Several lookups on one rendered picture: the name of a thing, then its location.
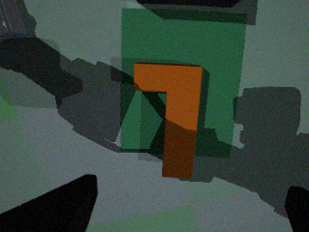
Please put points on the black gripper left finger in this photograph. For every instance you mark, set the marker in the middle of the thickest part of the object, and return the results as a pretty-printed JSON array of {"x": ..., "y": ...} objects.
[{"x": 65, "y": 209}]

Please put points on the orange l-shaped part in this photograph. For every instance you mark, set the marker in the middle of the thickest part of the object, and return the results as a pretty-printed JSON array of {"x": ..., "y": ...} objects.
[{"x": 182, "y": 84}]

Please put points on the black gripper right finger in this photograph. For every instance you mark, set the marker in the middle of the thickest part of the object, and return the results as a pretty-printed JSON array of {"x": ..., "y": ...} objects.
[{"x": 297, "y": 208}]

